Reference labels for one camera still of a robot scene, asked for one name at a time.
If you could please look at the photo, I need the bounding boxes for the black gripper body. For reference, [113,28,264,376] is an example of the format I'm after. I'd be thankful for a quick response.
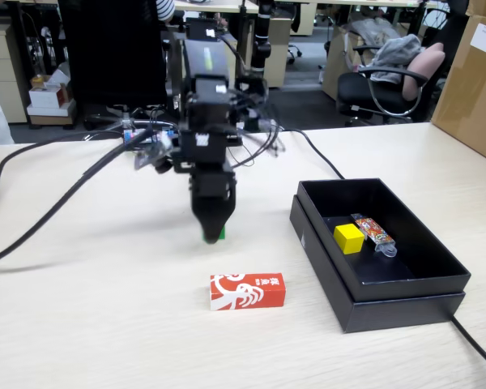
[188,160,238,200]

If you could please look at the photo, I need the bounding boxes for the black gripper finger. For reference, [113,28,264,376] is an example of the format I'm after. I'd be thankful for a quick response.
[191,193,237,246]

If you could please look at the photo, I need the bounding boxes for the green wooden block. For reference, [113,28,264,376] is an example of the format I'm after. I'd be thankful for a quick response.
[201,224,228,244]

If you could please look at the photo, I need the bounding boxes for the red white printed carton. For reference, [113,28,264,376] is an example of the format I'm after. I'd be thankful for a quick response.
[209,271,287,312]

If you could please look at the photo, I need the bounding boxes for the yellow wooden cube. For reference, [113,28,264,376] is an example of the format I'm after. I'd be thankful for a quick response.
[333,223,366,255]

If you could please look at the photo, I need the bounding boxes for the flat brown cardboard box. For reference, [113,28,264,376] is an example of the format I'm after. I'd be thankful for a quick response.
[26,100,77,127]

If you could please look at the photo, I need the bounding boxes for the black cardboard box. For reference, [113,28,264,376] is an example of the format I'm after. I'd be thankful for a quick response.
[289,177,472,335]

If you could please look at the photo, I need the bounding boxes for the large brown cardboard box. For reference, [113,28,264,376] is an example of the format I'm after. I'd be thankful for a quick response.
[431,14,486,168]

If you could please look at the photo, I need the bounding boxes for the small circuit board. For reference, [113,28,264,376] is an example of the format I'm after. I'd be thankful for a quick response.
[122,127,176,147]

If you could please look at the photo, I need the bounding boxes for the black jointed pole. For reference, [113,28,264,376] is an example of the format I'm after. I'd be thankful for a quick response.
[252,0,273,76]

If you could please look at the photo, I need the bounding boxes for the colourful patterned stick clear cap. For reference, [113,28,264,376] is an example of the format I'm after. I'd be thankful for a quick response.
[350,213,399,259]

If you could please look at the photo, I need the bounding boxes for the black high-back office chair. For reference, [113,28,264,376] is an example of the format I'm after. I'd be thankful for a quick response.
[58,0,179,130]

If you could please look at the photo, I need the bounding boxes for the black armchair pink backrest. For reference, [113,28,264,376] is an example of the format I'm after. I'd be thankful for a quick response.
[336,42,446,127]

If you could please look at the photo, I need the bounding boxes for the striped shirt person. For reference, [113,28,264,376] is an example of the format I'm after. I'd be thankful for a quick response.
[156,0,177,23]

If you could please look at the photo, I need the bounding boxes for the grey cloth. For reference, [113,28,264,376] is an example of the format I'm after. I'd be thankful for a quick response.
[370,33,425,85]

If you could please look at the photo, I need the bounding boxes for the beige drawer cabinet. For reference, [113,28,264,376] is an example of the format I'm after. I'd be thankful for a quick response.
[0,18,29,125]

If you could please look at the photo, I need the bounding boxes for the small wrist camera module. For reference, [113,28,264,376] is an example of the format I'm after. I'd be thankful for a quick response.
[133,139,173,173]

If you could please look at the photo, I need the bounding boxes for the thin black wire bundle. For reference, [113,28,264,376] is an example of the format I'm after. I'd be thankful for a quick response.
[226,115,288,169]

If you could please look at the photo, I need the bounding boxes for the thick black cable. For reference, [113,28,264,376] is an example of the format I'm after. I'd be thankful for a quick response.
[0,131,159,267]

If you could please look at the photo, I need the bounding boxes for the beige desk pedestal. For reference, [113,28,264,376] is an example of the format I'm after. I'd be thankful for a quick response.
[262,15,296,88]

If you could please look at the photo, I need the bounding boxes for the thin curved black cable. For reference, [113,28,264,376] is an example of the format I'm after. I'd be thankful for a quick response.
[0,129,125,236]

